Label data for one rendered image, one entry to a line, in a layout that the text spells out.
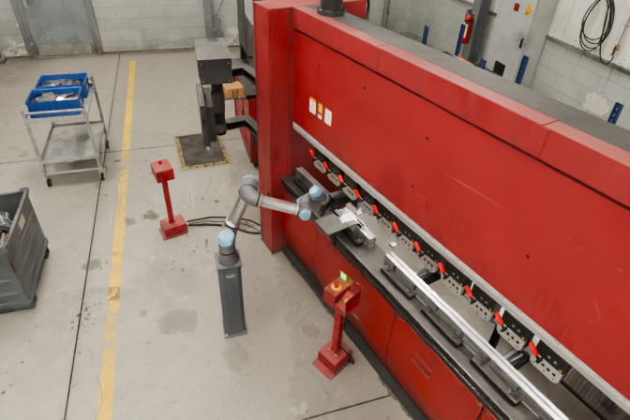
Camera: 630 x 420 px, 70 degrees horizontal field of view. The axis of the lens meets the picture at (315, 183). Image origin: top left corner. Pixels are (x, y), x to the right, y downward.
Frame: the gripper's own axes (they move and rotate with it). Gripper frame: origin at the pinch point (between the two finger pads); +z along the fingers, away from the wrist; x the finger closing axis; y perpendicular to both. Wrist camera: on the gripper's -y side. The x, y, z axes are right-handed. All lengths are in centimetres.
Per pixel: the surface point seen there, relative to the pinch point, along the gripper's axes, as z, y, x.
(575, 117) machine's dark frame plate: -73, 110, -115
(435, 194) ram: -38, 53, -71
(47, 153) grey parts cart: -73, -206, 305
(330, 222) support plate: -0.2, -7.7, -1.0
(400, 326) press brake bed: 30, -18, -80
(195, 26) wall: 96, 5, 708
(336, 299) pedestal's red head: 7, -38, -47
